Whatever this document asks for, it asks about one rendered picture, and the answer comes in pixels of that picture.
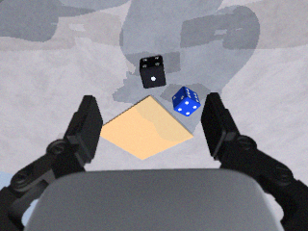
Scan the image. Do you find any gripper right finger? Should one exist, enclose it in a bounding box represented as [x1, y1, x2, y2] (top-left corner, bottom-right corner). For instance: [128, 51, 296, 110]
[200, 92, 308, 231]

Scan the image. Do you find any blue die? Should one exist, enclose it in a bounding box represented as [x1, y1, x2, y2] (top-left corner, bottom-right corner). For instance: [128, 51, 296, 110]
[172, 87, 200, 116]

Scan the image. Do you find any black die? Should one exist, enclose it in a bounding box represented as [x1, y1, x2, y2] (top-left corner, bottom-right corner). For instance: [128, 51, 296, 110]
[140, 55, 167, 89]

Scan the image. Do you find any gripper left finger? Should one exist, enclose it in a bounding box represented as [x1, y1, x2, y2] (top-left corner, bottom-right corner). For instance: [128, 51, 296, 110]
[0, 95, 103, 231]

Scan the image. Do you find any tan flat mat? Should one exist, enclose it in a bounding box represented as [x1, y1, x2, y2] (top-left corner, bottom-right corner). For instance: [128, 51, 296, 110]
[100, 95, 193, 160]

